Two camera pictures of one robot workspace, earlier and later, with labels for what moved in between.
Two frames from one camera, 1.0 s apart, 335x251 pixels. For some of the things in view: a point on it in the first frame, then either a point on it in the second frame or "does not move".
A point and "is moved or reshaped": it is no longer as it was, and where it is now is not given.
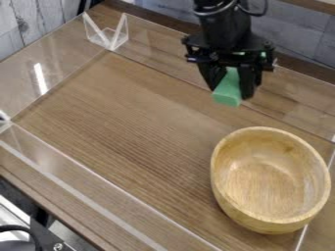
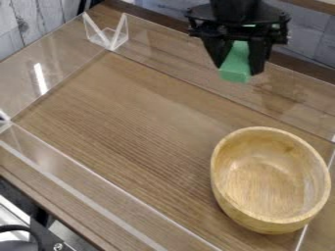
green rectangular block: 228,92 is moved or reshaped
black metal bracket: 46,239 does not move
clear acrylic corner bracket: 106,37 does not move
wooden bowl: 269,179 does not move
